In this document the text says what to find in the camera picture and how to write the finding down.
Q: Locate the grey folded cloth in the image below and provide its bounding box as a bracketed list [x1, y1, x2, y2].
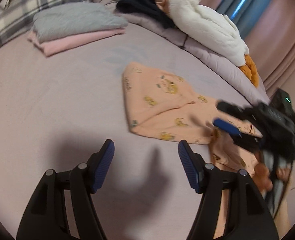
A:
[32, 2, 128, 42]

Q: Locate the black garment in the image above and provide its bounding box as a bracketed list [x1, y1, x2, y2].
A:
[116, 0, 175, 29]

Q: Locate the pink folded cloth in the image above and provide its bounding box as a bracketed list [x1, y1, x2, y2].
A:
[27, 28, 126, 57]

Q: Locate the blue curtain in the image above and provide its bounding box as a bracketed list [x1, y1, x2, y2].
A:
[216, 0, 272, 39]

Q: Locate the lilac duvet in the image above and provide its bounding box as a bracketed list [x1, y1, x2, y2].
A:
[105, 3, 269, 104]

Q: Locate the right hand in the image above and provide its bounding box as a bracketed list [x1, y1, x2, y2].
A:
[252, 163, 291, 194]

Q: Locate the peach duck print garment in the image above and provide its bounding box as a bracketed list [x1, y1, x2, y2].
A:
[123, 62, 259, 175]

